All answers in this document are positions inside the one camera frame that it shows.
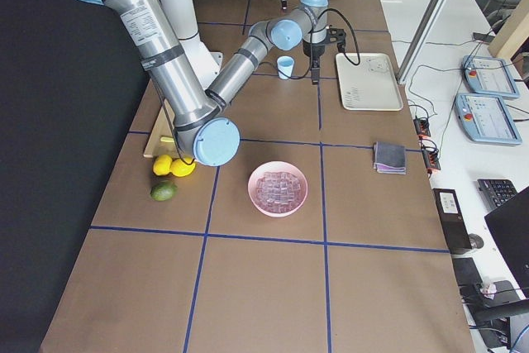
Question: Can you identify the yellow plastic knife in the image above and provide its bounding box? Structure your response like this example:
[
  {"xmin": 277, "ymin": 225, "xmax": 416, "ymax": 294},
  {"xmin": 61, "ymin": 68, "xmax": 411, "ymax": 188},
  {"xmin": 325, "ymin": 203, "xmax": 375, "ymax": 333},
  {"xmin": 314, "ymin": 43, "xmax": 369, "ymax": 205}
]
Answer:
[{"xmin": 160, "ymin": 136, "xmax": 174, "ymax": 143}]

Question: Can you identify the aluminium frame post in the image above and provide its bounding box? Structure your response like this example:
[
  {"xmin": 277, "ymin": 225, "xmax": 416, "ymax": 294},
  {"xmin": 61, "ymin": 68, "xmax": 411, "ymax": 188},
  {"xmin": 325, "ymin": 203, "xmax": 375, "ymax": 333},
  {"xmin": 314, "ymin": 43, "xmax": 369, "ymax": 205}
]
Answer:
[{"xmin": 397, "ymin": 0, "xmax": 447, "ymax": 84}]

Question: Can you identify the green avocado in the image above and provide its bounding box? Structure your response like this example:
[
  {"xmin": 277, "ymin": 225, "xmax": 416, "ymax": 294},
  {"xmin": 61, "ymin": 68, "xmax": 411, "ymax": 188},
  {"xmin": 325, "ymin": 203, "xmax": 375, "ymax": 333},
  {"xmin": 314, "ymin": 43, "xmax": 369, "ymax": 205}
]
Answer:
[{"xmin": 150, "ymin": 180, "xmax": 178, "ymax": 202}]

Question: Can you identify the wooden cutting board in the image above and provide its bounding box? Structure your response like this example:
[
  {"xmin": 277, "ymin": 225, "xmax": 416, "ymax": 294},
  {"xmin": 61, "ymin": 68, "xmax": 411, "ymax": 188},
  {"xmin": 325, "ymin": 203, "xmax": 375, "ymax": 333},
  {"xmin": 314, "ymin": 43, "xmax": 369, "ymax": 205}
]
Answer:
[{"xmin": 143, "ymin": 101, "xmax": 177, "ymax": 159}]

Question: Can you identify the light blue paper cup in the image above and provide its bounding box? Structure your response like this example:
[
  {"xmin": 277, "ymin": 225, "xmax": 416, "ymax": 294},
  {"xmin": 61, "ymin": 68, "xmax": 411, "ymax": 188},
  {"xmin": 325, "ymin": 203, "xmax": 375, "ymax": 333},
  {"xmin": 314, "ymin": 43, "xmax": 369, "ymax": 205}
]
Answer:
[{"xmin": 276, "ymin": 55, "xmax": 295, "ymax": 80}]

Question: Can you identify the black usb hub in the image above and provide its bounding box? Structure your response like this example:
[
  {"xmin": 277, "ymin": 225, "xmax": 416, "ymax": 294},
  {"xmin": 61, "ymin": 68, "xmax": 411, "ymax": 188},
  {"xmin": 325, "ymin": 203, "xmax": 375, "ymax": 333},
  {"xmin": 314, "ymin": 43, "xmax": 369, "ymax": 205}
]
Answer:
[{"xmin": 413, "ymin": 117, "xmax": 431, "ymax": 138}]

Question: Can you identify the black laptop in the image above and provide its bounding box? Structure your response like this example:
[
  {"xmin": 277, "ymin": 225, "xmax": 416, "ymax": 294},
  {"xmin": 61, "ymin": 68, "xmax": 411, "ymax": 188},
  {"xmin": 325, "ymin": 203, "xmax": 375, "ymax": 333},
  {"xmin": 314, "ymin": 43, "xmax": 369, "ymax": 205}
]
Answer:
[{"xmin": 484, "ymin": 188, "xmax": 529, "ymax": 288}]

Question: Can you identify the black box device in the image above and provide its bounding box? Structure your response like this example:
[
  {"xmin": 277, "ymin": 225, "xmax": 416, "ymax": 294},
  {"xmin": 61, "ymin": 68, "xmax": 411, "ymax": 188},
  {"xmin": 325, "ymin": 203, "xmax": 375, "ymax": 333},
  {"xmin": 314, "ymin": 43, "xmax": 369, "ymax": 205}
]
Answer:
[{"xmin": 432, "ymin": 188, "xmax": 472, "ymax": 255}]

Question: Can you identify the pink bowl of ice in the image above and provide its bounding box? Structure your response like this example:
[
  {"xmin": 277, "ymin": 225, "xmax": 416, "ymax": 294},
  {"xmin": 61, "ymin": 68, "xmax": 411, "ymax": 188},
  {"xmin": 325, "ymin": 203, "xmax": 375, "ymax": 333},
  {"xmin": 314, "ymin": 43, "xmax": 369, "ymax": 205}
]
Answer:
[{"xmin": 247, "ymin": 161, "xmax": 307, "ymax": 217}]

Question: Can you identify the black keyboard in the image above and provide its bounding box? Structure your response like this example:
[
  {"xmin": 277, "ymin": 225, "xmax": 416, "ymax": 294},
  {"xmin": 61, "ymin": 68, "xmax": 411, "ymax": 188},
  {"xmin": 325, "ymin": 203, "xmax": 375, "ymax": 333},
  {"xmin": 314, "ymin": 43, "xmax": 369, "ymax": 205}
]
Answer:
[{"xmin": 477, "ymin": 179, "xmax": 517, "ymax": 210}]

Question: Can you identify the near teach pendant tablet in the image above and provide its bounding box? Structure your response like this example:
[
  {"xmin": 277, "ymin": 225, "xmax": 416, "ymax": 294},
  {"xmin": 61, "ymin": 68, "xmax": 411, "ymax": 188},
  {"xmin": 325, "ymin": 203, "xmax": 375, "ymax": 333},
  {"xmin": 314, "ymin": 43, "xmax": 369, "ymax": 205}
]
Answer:
[{"xmin": 455, "ymin": 93, "xmax": 522, "ymax": 145}]

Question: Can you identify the far teach pendant tablet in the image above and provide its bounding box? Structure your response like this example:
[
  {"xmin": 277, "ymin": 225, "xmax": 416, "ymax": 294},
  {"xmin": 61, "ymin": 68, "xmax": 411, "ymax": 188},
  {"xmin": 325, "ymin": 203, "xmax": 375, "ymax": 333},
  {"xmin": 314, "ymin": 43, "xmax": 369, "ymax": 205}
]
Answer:
[{"xmin": 462, "ymin": 55, "xmax": 520, "ymax": 99}]

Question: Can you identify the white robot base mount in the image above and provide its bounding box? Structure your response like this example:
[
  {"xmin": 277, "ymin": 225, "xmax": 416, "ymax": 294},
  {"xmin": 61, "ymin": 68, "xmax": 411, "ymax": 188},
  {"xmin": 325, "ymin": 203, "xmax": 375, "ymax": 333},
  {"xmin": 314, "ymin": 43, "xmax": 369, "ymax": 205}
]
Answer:
[{"xmin": 160, "ymin": 0, "xmax": 223, "ymax": 89}]

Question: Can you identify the teach pendant tablet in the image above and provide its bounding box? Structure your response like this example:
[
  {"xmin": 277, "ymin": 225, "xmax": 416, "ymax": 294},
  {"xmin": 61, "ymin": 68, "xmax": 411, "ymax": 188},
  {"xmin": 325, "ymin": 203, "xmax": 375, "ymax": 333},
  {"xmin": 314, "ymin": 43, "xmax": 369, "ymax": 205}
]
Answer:
[
  {"xmin": 455, "ymin": 93, "xmax": 522, "ymax": 145},
  {"xmin": 462, "ymin": 55, "xmax": 520, "ymax": 99}
]

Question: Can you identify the yellow lemon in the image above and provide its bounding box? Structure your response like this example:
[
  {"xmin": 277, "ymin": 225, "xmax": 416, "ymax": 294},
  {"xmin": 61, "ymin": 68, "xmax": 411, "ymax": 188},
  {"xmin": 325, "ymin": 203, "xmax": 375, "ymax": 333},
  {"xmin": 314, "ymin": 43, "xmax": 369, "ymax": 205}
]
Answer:
[
  {"xmin": 152, "ymin": 155, "xmax": 173, "ymax": 176},
  {"xmin": 169, "ymin": 159, "xmax": 196, "ymax": 178}
]

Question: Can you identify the grey folded cloth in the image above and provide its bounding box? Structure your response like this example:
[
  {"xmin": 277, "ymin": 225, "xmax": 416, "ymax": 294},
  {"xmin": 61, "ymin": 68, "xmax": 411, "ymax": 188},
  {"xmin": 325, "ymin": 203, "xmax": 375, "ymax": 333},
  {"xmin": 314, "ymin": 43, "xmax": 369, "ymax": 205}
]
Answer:
[{"xmin": 374, "ymin": 141, "xmax": 407, "ymax": 174}]

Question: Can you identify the cream bear serving tray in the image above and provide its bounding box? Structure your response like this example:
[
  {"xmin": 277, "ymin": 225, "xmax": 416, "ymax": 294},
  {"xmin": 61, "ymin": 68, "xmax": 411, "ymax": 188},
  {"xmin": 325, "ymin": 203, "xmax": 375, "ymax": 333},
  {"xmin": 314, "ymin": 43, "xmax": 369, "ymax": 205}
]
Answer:
[{"xmin": 335, "ymin": 53, "xmax": 403, "ymax": 111}]

